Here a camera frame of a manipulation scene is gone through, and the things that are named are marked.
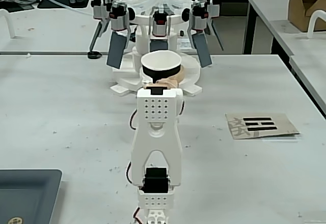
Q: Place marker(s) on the brown cardboard box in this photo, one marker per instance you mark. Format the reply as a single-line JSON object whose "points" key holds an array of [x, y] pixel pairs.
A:
{"points": [[296, 12]]}

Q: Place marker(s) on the grey dispenser head with paddle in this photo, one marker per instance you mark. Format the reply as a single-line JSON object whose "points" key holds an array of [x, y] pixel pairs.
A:
{"points": [[115, 53], [215, 10], [203, 51], [159, 28], [98, 11]]}

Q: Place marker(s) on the printed cardboard sheet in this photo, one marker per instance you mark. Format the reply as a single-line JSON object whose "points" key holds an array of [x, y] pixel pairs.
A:
{"points": [[280, 122]]}

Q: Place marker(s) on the dark blue tray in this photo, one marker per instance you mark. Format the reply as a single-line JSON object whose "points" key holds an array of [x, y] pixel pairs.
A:
{"points": [[25, 196]]}

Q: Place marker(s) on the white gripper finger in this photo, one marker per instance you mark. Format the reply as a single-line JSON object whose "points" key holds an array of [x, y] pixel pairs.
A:
{"points": [[147, 82]]}

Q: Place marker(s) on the round gold token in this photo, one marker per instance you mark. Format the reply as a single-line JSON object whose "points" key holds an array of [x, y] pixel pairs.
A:
{"points": [[14, 220]]}

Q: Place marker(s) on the white round machine base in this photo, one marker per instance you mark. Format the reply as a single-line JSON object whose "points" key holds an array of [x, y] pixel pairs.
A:
{"points": [[191, 73]]}

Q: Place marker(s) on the black table leg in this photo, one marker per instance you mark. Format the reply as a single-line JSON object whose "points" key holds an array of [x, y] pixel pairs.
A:
{"points": [[249, 28]]}

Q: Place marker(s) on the small printed label card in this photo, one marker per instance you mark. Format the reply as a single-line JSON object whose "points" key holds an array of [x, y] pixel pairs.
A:
{"points": [[184, 43]]}

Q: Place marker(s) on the white paper cup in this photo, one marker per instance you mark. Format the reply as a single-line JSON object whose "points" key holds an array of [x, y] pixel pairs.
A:
{"points": [[160, 59]]}

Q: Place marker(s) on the small black cap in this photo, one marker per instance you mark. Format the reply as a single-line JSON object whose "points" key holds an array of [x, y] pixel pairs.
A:
{"points": [[93, 55]]}

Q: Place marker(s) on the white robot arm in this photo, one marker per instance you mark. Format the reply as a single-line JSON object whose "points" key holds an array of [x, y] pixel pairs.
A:
{"points": [[158, 137]]}

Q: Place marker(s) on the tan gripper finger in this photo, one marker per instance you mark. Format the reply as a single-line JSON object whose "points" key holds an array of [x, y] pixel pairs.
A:
{"points": [[181, 75]]}

